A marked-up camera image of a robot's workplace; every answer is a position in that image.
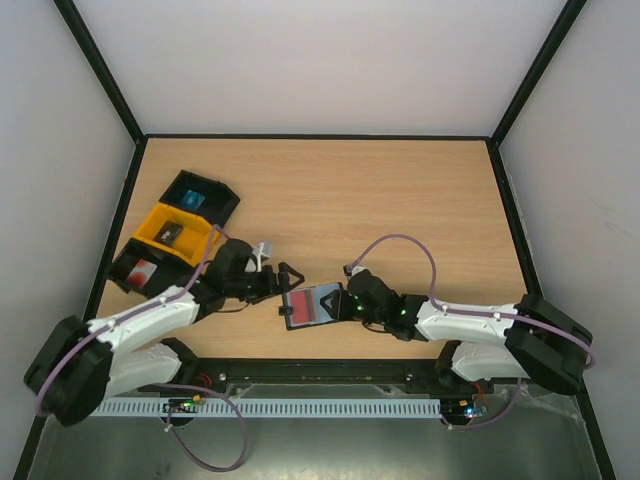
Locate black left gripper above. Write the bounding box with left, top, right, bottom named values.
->
left=225, top=262, right=304, bottom=304

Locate black card holder wallet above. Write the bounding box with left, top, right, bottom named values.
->
left=279, top=282, right=343, bottom=331

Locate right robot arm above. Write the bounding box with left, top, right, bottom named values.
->
left=320, top=269, right=593, bottom=396

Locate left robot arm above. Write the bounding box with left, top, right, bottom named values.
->
left=24, top=238, right=305, bottom=426

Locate blue card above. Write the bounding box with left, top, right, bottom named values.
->
left=180, top=190, right=206, bottom=211

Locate black VIP card in bin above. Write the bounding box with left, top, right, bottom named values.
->
left=153, top=221, right=183, bottom=247

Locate red white card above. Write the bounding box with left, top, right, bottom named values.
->
left=126, top=259, right=157, bottom=290

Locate black plastic bin far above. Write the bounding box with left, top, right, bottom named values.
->
left=159, top=170, right=240, bottom=227

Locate black plastic bin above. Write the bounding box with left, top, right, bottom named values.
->
left=159, top=170, right=240, bottom=227
left=107, top=238, right=195, bottom=299

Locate yellow plastic bin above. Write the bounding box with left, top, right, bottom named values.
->
left=132, top=202, right=220, bottom=267

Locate black plastic bin near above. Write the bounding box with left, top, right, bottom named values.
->
left=107, top=238, right=195, bottom=299

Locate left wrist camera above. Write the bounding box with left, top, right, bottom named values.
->
left=245, top=241, right=273, bottom=273

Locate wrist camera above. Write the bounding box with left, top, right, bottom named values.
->
left=245, top=241, right=273, bottom=273
left=343, top=264, right=365, bottom=278

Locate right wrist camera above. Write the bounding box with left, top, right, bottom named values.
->
left=343, top=264, right=365, bottom=278

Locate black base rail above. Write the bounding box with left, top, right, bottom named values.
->
left=134, top=353, right=581, bottom=396

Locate grey slotted cable duct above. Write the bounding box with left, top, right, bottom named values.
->
left=92, top=397, right=441, bottom=419

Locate black frame post left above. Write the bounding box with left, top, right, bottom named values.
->
left=53, top=0, right=145, bottom=144

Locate black frame post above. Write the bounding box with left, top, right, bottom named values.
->
left=491, top=0, right=587, bottom=146
left=53, top=0, right=145, bottom=144

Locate black frame post right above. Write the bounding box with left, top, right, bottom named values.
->
left=491, top=0, right=587, bottom=146

